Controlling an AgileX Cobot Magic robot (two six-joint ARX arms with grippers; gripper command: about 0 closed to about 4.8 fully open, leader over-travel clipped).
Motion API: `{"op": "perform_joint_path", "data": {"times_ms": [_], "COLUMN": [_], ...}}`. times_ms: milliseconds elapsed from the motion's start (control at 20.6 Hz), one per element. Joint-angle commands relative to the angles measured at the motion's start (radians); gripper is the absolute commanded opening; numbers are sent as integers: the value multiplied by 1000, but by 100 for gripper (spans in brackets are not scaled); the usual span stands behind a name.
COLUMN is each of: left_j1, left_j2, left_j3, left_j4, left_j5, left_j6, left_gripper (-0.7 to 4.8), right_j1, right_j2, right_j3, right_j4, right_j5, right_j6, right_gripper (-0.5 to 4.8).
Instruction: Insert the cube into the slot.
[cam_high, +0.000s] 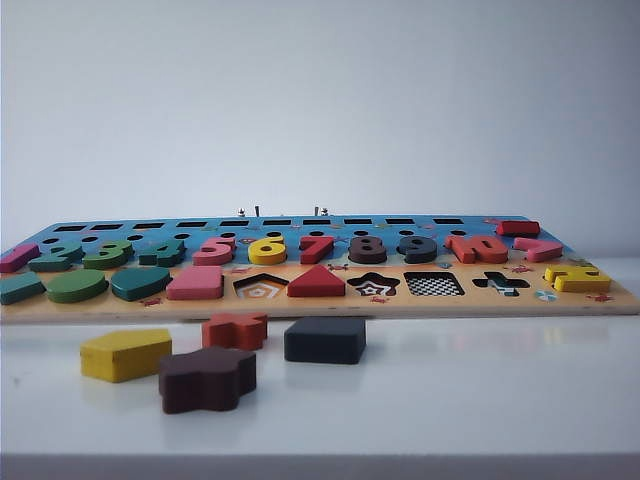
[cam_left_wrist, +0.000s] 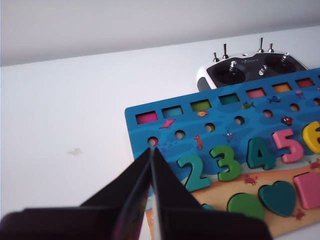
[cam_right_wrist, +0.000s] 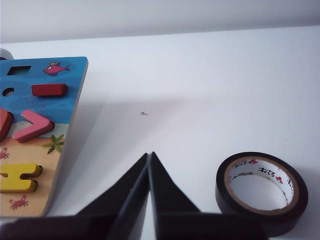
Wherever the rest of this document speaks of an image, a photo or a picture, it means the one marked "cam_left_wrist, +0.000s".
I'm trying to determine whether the pink digit five piece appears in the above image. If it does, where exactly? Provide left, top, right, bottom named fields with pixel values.
left=272, top=128, right=305, bottom=163

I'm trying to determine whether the teal digit two piece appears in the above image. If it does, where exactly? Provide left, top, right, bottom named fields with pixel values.
left=177, top=153, right=211, bottom=193

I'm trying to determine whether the green digit three piece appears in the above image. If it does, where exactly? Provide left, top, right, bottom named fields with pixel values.
left=209, top=143, right=243, bottom=182

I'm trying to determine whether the white black remote controller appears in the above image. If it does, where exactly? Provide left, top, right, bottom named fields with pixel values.
left=196, top=37, right=310, bottom=93

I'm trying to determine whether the green oval puzzle piece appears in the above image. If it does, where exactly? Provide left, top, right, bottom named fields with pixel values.
left=226, top=192, right=265, bottom=222

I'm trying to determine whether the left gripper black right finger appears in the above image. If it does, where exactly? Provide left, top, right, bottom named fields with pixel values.
left=151, top=147, right=206, bottom=240

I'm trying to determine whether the dark teal digit four piece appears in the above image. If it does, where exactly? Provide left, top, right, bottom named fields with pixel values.
left=246, top=136, right=276, bottom=171

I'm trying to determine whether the teal heart puzzle piece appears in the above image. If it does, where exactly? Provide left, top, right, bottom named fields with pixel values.
left=258, top=180, right=298, bottom=218

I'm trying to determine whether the pink square puzzle piece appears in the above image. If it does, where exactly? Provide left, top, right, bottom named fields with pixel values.
left=292, top=171, right=320, bottom=210

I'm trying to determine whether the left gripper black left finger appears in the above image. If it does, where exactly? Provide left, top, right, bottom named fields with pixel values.
left=79, top=147, right=153, bottom=240

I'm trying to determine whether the wooden number shape puzzle board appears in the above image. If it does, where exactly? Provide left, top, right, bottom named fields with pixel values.
left=124, top=66, right=320, bottom=240

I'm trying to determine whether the yellow digit six piece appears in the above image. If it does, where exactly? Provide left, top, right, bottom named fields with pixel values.
left=301, top=121, right=320, bottom=153

